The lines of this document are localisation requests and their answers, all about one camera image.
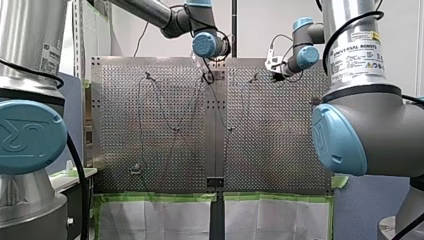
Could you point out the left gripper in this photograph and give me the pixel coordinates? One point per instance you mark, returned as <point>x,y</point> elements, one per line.
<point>208,77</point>

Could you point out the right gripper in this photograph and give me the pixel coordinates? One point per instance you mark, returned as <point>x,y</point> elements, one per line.
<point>278,77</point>

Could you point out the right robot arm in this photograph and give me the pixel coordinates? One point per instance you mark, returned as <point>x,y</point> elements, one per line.
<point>376,133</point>

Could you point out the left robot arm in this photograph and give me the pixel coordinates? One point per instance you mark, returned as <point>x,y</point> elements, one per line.
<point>30,133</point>

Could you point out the connector holder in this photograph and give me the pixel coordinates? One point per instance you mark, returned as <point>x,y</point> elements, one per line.
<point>315,100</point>

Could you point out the black upright pole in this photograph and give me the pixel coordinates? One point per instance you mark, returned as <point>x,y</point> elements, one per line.
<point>234,26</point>

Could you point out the grey board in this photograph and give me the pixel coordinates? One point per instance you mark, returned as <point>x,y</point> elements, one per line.
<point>363,206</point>

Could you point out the grey side table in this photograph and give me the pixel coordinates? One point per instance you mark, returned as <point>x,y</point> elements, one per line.
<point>71,193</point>

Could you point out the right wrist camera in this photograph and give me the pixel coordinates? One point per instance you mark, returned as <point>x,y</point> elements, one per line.
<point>273,60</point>

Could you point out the slotted metal frame bar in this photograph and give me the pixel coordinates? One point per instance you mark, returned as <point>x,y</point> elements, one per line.
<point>77,36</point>

